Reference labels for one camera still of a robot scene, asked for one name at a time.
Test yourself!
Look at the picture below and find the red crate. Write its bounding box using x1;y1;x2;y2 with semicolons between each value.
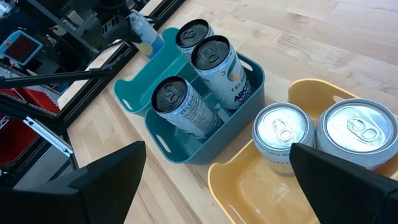
0;86;60;164

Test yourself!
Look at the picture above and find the light teal plastic bin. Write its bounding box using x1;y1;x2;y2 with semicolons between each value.
113;27;203;118

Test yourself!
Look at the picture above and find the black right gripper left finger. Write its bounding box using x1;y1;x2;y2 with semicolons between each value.
0;140;147;224

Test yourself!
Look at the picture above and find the yellow plastic bin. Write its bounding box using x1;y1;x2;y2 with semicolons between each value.
207;77;398;224

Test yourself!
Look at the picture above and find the dark blue-teal plastic bin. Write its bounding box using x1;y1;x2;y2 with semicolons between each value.
144;52;266;165

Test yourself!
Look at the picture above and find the white and blue Spindrift can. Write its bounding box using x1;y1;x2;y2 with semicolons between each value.
315;98;398;172
129;11;165;60

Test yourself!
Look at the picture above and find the silver Celsius can black lid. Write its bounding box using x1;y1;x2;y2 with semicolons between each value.
175;18;215;63
190;34;253;111
151;76;223;144

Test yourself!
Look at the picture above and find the silver aluminium extrusion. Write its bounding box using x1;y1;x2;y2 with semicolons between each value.
23;116;75;157

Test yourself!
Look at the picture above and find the silver cans pair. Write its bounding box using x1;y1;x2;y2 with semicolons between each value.
251;102;317;177

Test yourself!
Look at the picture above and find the black metal table frame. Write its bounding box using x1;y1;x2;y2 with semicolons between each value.
0;0;187;187

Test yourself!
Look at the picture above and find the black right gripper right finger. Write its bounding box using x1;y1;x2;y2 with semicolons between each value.
289;142;398;224

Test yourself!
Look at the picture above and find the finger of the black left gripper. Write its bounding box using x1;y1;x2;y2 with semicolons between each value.
119;17;142;44

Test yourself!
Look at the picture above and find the blue-cased tablet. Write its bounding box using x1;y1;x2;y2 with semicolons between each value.
0;29;44;67

